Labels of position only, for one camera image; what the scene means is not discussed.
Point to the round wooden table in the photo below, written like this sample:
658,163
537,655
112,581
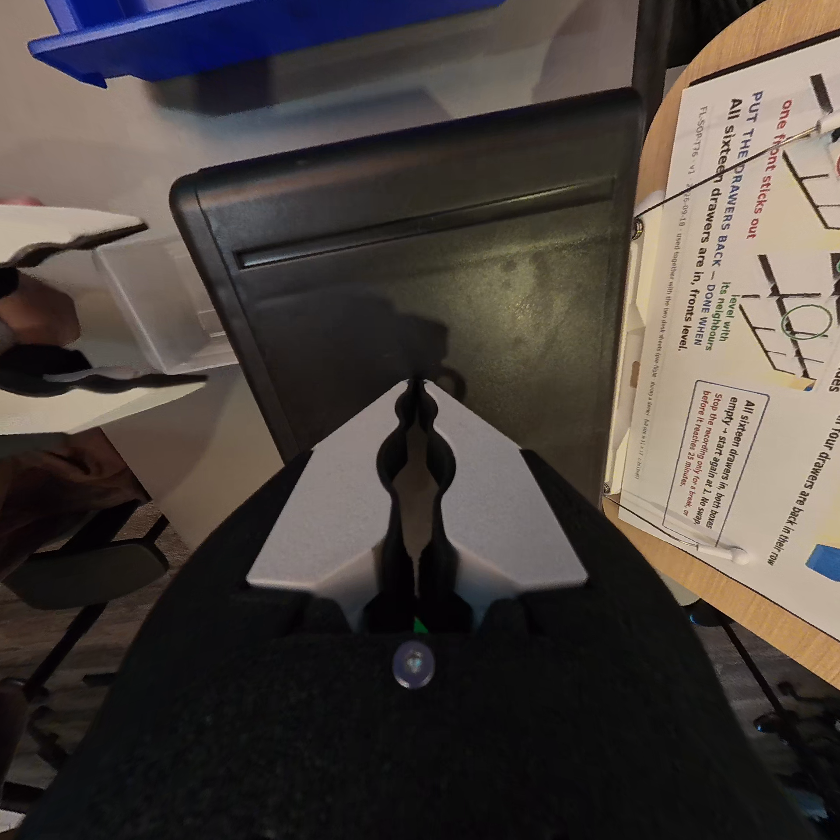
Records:
754,604

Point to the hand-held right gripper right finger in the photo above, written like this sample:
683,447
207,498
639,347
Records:
512,518

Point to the printed instruction sheet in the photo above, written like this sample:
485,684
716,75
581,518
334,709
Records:
722,394

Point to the clear plastic drawer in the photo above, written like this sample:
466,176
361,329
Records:
164,308

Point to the person's left hand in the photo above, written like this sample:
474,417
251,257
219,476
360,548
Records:
39,315

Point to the black table stand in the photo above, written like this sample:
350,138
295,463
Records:
774,715

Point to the black chair base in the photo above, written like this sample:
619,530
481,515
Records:
92,577

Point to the black pole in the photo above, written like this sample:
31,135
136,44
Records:
656,52

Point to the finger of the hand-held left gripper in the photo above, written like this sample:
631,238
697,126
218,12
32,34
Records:
52,226
79,407

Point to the black drawer cabinet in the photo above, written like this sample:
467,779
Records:
394,275

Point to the blue plastic bin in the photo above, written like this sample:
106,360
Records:
229,33

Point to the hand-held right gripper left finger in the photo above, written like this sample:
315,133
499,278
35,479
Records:
321,518

